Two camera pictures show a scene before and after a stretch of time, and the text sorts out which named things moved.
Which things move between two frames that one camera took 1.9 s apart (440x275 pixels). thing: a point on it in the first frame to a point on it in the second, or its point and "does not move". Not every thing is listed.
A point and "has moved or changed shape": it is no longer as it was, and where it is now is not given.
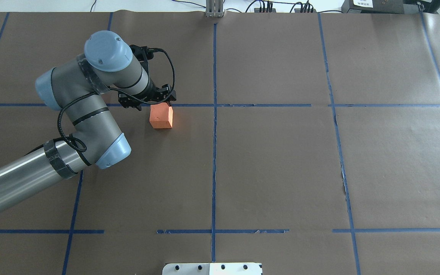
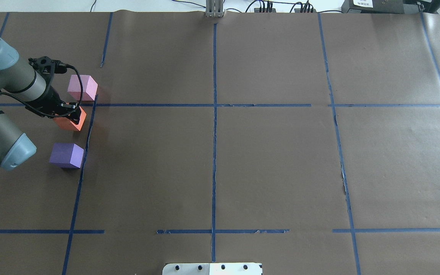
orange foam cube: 161,115 has moved or changed shape
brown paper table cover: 316,143 does not move
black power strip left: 257,10 does not move
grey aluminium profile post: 214,8 does not move
